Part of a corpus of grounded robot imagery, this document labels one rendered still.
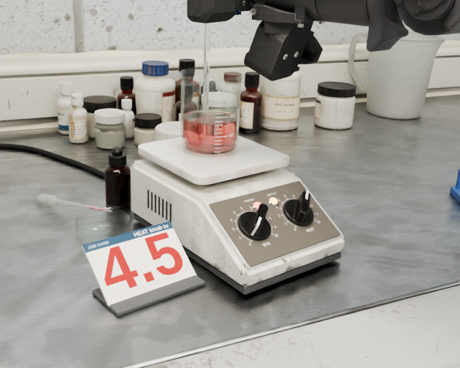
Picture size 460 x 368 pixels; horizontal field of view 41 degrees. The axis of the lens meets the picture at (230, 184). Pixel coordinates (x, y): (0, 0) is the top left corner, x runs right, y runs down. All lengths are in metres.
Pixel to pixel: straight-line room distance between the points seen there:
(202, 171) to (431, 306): 0.24
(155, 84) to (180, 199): 0.40
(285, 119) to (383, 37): 0.55
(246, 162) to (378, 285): 0.17
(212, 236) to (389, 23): 0.23
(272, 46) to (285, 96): 0.49
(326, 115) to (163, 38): 0.31
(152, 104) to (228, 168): 0.39
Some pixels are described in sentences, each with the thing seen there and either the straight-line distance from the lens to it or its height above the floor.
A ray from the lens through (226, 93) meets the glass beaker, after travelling 0.60.
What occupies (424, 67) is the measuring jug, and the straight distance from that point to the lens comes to 1.19.
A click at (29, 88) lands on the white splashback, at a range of 1.02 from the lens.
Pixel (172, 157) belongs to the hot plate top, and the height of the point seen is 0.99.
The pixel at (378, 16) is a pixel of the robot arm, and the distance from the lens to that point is 0.51.
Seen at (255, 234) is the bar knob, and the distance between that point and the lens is 0.55.
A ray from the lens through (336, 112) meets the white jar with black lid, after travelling 1.07.
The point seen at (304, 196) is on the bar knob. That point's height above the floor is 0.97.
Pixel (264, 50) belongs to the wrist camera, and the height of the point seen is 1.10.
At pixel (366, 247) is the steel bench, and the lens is 0.66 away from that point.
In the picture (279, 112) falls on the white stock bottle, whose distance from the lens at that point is 1.04.
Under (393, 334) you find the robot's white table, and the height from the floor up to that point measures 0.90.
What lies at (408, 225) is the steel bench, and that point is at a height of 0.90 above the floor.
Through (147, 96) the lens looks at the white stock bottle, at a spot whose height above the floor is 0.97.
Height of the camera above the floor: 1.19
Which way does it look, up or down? 21 degrees down
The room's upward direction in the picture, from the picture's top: 3 degrees clockwise
